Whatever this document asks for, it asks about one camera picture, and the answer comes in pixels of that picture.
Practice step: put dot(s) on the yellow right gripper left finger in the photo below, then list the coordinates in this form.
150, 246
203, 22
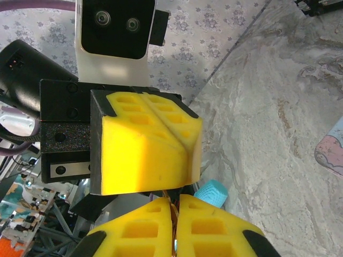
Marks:
139, 230

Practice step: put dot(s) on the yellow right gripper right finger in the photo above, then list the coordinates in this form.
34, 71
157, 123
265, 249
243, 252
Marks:
214, 227

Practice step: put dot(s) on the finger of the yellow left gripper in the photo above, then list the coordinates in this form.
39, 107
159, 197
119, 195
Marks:
126, 160
185, 120

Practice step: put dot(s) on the cyan marker pen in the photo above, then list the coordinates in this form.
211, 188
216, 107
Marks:
213, 191

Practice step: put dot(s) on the pastel cartoon storage box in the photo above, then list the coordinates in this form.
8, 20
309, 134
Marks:
331, 150

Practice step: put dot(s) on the black hard case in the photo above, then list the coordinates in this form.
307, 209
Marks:
321, 6

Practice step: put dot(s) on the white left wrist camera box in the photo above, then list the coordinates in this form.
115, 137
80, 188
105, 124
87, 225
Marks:
112, 32

